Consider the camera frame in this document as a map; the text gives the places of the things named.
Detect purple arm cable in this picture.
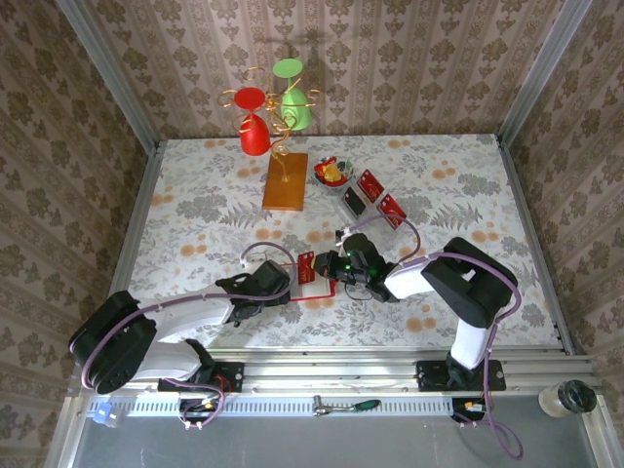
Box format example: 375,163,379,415
343,214,526,462
70,241,293,433

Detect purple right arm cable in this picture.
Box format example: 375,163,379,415
343,214,526,462

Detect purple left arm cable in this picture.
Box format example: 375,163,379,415
70,241,293,433

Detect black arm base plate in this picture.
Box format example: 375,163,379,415
156,361,245,394
416,359,507,393

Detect red goblet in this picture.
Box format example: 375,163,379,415
233,86,272,157

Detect small patterned bowl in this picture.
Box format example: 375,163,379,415
313,155,357,190

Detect clear cup with dark lid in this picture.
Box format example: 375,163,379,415
537,378,600,419

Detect red VIP card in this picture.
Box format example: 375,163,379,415
355,169,387,201
376,193,409,230
296,251,319,286

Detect gold wire rack wooden base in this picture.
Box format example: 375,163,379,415
216,65,326,212

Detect yellow power connector with wires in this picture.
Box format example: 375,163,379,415
177,397,223,433
450,397,490,430

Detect blue white plug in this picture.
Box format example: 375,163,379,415
89,401,124,429

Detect floral patterned table cover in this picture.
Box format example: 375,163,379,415
104,135,562,350

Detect green goblet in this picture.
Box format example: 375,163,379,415
271,58,313,132

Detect white slotted cable duct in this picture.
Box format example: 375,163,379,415
86,400,488,418

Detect black card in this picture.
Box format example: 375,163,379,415
341,186,369,216

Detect aluminium frame post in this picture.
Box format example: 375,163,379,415
496,0,595,147
54,0,161,153

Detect ratchet wrench green black handle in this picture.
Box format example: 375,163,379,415
312,395,383,418

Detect long aluminium base rail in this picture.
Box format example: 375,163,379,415
67,346,605,399

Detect aluminium table side rail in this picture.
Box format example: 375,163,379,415
91,140,165,360
494,135,577,356

